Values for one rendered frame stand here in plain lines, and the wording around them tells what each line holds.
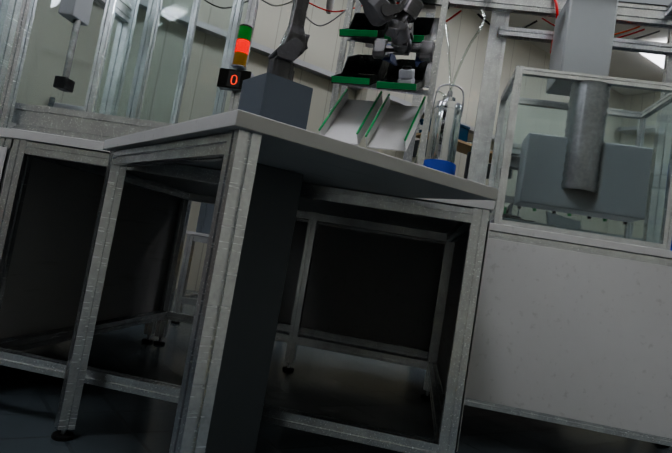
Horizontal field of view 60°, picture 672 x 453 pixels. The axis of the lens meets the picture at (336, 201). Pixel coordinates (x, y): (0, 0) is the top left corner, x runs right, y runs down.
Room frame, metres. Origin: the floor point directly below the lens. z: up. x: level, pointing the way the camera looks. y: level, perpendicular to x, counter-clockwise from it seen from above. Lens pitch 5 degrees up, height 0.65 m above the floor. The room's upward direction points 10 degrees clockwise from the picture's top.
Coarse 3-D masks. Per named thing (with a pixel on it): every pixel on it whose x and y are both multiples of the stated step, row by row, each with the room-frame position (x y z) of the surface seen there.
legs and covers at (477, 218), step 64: (64, 192) 2.14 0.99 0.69; (128, 192) 2.59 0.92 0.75; (320, 192) 1.68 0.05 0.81; (0, 256) 1.81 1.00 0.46; (64, 256) 2.22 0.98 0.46; (128, 256) 2.71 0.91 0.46; (448, 256) 2.94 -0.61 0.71; (0, 320) 1.94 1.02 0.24; (64, 320) 2.30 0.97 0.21; (128, 320) 2.73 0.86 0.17; (192, 320) 3.13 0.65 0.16; (448, 320) 2.62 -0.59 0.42; (128, 384) 1.75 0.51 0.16; (448, 384) 1.60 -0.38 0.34; (448, 448) 1.60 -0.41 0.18
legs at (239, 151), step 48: (192, 144) 1.17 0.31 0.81; (240, 144) 1.00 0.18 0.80; (240, 192) 1.02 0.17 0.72; (288, 192) 1.47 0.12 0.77; (96, 240) 1.67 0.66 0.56; (240, 240) 1.02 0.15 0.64; (288, 240) 1.49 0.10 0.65; (96, 288) 1.68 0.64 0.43; (240, 288) 1.42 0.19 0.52; (192, 336) 1.02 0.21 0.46; (240, 336) 1.43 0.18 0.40; (192, 384) 1.00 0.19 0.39; (240, 384) 1.45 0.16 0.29; (192, 432) 1.00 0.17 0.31; (240, 432) 1.46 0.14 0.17
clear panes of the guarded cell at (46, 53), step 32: (0, 0) 1.90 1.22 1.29; (0, 32) 1.89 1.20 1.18; (32, 32) 2.61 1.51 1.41; (64, 32) 2.83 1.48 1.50; (96, 32) 3.08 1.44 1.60; (0, 64) 1.89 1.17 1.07; (32, 64) 2.66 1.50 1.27; (64, 64) 2.88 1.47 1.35; (0, 96) 1.88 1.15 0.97; (32, 96) 2.70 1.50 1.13; (64, 96) 2.93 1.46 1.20
